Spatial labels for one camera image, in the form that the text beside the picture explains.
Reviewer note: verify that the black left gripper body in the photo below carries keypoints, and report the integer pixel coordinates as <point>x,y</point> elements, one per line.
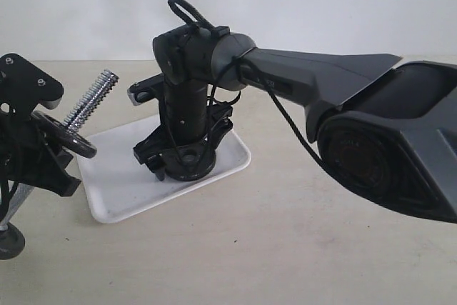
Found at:
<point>26,154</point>

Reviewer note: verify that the white rectangular plastic tray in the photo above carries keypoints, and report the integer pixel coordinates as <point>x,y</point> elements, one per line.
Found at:
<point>117,187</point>

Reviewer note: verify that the chrome threaded dumbbell bar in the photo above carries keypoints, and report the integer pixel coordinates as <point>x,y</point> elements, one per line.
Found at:
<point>96,93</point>

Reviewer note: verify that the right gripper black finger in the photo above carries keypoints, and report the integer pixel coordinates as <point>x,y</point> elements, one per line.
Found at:
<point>157,166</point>

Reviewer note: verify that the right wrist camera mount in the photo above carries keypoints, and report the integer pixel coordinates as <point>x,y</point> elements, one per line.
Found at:
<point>148,89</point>

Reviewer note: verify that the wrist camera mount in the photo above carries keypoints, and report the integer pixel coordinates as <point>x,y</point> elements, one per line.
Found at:
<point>24,86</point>
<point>148,89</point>

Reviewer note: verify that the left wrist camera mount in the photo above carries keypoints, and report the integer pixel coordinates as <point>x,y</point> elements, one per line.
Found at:
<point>24,86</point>

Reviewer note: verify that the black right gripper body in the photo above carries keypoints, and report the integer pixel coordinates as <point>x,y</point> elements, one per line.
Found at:
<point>206,123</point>

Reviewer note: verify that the black weight plate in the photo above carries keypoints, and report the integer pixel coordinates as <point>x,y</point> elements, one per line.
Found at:
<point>190,163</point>
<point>12,242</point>
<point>67,138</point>

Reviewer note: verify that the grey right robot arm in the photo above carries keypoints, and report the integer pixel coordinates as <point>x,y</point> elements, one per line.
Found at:
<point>385,130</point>

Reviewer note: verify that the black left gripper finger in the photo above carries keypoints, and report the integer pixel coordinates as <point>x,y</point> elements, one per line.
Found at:
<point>64,185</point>

